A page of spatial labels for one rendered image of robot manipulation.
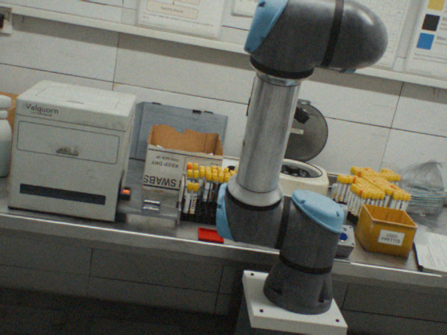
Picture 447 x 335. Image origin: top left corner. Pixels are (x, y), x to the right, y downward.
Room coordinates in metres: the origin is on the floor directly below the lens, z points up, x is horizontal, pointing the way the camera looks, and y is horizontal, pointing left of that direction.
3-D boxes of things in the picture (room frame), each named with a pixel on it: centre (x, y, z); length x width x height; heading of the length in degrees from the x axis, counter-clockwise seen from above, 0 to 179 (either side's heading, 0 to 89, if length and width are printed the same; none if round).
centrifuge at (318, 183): (1.82, -0.25, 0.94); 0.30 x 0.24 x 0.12; 177
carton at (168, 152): (1.85, 0.11, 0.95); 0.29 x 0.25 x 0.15; 6
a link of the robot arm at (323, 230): (1.14, -0.22, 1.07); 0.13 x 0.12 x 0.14; 87
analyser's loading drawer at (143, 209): (1.45, 0.18, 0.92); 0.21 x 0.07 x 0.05; 96
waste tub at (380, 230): (1.59, -0.53, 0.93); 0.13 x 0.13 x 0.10; 2
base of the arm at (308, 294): (1.13, -0.23, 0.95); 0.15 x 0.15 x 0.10
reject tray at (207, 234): (1.43, -0.02, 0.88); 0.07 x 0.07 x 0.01; 6
